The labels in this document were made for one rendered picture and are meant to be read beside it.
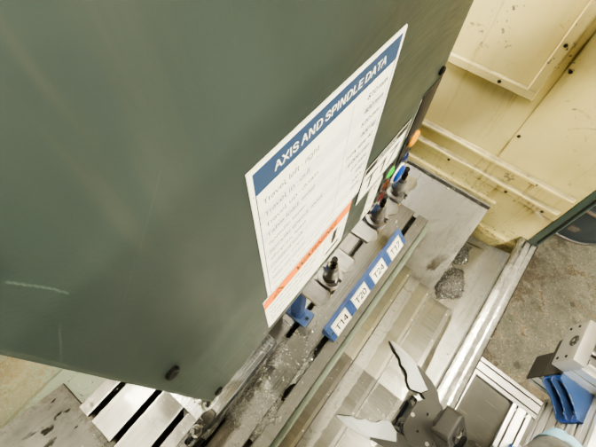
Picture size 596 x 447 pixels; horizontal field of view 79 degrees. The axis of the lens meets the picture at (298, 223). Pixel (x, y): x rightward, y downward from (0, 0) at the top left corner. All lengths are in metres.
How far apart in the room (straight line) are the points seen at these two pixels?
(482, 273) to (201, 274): 1.57
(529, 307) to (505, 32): 1.74
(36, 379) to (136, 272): 1.64
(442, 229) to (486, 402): 0.90
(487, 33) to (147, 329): 1.17
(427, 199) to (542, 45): 0.69
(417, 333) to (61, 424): 1.29
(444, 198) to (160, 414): 1.29
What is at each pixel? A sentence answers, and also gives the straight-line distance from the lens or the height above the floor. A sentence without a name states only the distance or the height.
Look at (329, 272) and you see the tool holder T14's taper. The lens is 0.87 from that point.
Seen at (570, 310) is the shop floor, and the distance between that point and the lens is 2.72.
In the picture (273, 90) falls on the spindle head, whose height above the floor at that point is 1.98.
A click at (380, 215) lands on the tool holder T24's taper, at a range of 0.98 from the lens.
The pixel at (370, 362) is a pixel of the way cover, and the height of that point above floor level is 0.76.
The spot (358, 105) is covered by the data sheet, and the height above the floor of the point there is 1.91.
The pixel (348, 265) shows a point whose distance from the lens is 0.95.
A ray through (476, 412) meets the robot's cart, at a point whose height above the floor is 0.21.
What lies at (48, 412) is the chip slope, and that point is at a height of 0.66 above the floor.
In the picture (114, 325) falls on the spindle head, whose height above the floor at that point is 1.92.
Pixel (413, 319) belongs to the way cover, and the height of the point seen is 0.71.
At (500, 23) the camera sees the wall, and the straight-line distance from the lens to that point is 1.23.
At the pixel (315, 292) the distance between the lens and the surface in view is 0.92.
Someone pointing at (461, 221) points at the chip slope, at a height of 0.81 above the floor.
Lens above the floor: 2.09
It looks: 61 degrees down
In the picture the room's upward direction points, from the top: 2 degrees clockwise
